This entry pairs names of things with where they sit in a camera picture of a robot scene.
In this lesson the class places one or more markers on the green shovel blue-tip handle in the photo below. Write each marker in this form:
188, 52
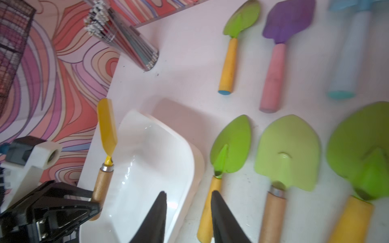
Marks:
228, 154

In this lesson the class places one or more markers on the black wire basket left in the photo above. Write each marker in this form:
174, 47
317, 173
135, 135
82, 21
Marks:
16, 22

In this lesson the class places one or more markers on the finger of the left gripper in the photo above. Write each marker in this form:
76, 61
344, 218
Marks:
60, 217
58, 190

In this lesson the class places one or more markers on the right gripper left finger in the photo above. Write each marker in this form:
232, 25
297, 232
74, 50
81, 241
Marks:
152, 229

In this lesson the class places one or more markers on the green shovel yellow handle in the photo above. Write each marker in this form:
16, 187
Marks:
243, 18

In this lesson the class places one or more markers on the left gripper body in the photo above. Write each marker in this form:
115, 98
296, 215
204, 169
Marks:
14, 223

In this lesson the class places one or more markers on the yellow shovel wooden handle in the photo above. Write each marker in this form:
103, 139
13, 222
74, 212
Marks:
109, 141

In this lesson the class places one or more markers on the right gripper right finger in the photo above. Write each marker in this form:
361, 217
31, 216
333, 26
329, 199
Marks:
226, 229

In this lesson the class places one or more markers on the metal pen cup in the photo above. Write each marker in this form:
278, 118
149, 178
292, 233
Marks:
104, 23

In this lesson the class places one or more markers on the white storage tray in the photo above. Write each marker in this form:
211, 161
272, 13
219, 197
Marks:
149, 157

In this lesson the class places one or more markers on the purple shovel pink handle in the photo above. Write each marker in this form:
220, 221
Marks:
284, 20

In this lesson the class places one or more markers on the light blue shovel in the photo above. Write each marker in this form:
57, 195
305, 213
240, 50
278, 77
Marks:
351, 59

